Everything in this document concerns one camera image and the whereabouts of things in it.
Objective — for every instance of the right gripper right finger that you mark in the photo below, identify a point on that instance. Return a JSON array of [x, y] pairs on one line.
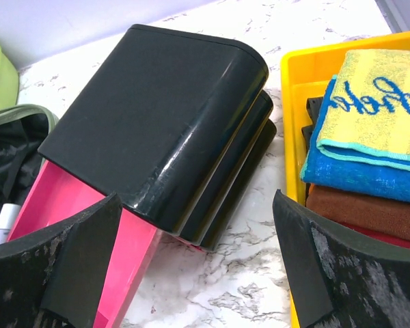
[[339, 277]]

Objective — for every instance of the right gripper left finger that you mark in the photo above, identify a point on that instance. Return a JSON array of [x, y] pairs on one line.
[[48, 266]]

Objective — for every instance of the dark red cloth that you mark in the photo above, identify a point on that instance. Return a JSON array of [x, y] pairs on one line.
[[379, 236]]

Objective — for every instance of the white lilac bottle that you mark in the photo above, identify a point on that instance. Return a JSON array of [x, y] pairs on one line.
[[8, 214]]

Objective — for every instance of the brown microfibre cloth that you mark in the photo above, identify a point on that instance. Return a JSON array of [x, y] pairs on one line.
[[379, 214]]

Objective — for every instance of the yellow blue towel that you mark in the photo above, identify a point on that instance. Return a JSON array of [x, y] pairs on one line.
[[361, 140]]

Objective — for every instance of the green hard-shell suitcase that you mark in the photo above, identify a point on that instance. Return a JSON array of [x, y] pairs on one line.
[[22, 129]]

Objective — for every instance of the black case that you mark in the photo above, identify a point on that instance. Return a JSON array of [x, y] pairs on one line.
[[162, 139]]

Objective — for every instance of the yellow plastic tray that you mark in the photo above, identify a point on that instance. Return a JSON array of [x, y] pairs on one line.
[[306, 74]]

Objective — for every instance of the grey dotted cloth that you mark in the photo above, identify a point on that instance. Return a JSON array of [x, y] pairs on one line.
[[313, 106]]

